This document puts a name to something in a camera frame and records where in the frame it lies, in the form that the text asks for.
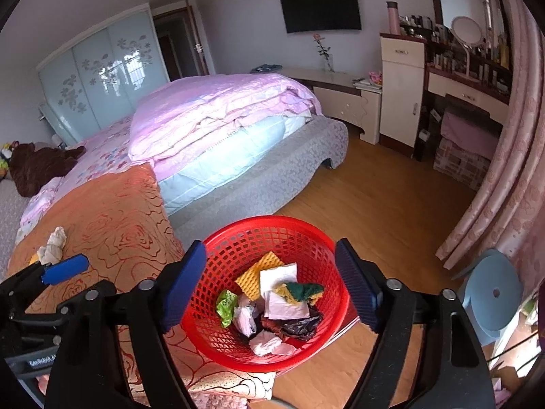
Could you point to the cat print packet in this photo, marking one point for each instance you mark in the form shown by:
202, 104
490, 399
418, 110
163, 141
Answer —
245, 317

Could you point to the yellow foam net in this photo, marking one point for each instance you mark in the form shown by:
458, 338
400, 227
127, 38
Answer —
34, 259
255, 279

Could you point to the glass flower pattern wardrobe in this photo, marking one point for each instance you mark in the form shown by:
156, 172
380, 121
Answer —
106, 68

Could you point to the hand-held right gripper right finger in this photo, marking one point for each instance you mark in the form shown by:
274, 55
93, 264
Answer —
357, 285

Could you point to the dark wooden door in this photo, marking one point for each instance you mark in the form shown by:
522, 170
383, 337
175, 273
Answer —
179, 47

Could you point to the pink flowered bedsheet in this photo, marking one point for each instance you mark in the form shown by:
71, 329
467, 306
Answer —
93, 153

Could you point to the black wall television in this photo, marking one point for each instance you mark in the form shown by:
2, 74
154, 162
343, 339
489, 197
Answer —
319, 4

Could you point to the orange rose pattern blanket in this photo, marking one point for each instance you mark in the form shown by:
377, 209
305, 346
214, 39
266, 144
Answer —
110, 221

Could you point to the black plastic bag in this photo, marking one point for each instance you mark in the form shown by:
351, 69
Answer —
302, 328

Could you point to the light blue quilt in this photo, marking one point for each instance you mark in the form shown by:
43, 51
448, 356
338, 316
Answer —
221, 166

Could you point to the colourful plush toys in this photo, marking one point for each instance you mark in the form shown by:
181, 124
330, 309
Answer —
5, 159

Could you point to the low white television cabinet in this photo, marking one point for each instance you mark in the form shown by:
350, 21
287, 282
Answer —
336, 102

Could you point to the row of cosmetic bottles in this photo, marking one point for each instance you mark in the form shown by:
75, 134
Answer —
443, 57

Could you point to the checked stool with pink cloth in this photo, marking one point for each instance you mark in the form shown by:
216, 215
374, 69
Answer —
466, 149

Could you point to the green plastic wrapper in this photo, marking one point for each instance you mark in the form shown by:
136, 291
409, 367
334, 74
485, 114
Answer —
225, 306

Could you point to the pink quilt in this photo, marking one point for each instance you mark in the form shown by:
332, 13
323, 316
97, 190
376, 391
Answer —
221, 110

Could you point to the pink flower ornament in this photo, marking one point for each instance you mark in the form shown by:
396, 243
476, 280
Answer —
375, 77

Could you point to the pink thermos bottle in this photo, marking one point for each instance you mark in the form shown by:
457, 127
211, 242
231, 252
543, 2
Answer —
393, 19

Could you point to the yellow green scouring sponge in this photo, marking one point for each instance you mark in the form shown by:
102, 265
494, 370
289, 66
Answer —
302, 292

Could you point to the brown teddy bear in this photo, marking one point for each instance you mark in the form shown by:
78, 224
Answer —
38, 166

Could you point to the white tall cabinet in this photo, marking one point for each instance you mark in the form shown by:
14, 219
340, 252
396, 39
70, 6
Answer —
400, 93

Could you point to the bed with grey patterned base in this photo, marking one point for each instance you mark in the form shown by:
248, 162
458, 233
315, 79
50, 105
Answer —
264, 191

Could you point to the red plastic mesh basket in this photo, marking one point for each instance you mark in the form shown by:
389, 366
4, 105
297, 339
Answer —
221, 260

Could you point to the brown wrapper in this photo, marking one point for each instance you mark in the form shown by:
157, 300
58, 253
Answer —
272, 327

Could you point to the round white makeup mirror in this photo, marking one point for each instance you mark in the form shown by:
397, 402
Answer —
467, 30

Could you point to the pink patterned curtain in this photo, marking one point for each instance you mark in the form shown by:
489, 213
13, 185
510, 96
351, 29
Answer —
511, 170

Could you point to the dressing table with mirror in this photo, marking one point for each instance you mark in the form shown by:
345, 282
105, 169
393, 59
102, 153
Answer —
464, 91

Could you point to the blue round plastic stool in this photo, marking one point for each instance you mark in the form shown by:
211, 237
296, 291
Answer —
496, 294

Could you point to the white paper napkin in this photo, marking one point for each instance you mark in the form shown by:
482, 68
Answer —
279, 277
285, 310

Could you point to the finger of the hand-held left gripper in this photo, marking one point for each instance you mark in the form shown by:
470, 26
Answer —
66, 270

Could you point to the white tissue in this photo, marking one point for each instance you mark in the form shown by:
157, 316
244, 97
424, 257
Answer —
53, 243
268, 344

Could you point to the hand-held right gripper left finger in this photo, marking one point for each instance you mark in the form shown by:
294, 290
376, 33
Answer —
183, 285

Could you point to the pink rose in vase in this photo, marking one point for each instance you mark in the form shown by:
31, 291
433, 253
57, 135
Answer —
322, 53

